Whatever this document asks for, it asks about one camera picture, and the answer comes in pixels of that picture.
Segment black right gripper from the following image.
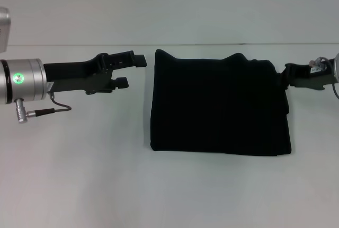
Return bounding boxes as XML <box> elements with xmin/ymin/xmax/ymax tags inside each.
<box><xmin>279</xmin><ymin>63</ymin><xmax>337</xmax><ymax>91</ymax></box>

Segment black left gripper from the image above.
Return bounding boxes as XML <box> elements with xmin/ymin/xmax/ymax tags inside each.
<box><xmin>42</xmin><ymin>50</ymin><xmax>148</xmax><ymax>96</ymax></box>

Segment black t-shirt with white print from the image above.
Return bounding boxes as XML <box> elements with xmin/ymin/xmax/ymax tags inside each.
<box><xmin>149</xmin><ymin>49</ymin><xmax>293</xmax><ymax>157</ymax></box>

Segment left arm cable with connector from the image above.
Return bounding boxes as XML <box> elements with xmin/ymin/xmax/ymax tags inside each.
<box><xmin>15</xmin><ymin>95</ymin><xmax>73</xmax><ymax>125</ymax></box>

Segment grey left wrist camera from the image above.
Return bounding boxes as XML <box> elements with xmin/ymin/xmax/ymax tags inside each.
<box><xmin>0</xmin><ymin>6</ymin><xmax>12</xmax><ymax>54</ymax></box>

